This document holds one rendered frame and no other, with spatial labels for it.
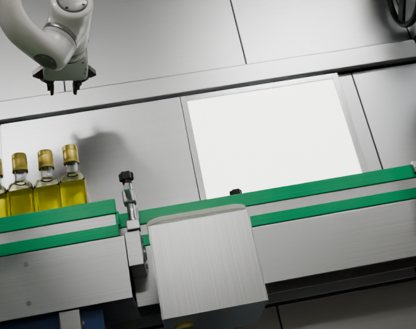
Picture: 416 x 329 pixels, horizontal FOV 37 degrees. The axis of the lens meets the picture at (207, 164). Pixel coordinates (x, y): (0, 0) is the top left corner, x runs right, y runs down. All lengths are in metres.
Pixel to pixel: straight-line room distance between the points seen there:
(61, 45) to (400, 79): 0.96
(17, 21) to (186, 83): 0.58
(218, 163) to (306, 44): 0.46
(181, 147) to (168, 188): 0.12
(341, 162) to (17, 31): 0.84
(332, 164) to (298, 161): 0.08
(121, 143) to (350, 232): 0.62
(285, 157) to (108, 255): 0.59
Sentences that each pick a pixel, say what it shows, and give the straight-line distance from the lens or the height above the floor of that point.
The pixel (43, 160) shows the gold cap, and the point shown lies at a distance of 1.48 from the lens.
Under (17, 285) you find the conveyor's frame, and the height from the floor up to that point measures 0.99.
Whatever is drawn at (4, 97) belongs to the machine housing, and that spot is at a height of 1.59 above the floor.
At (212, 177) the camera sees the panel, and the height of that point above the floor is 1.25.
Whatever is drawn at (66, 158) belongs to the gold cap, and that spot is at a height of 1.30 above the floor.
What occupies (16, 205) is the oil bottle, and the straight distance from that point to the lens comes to 1.43.
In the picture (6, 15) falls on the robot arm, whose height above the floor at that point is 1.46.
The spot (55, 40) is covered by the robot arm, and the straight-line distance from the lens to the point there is 1.28.
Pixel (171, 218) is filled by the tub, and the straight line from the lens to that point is 1.05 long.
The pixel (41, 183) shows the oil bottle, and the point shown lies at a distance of 1.44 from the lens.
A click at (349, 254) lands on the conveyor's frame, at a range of 1.35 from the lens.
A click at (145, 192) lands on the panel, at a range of 1.56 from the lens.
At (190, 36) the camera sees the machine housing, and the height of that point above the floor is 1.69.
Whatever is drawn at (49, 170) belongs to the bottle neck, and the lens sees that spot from 1.47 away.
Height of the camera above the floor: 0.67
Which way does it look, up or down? 23 degrees up
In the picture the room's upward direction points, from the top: 12 degrees counter-clockwise
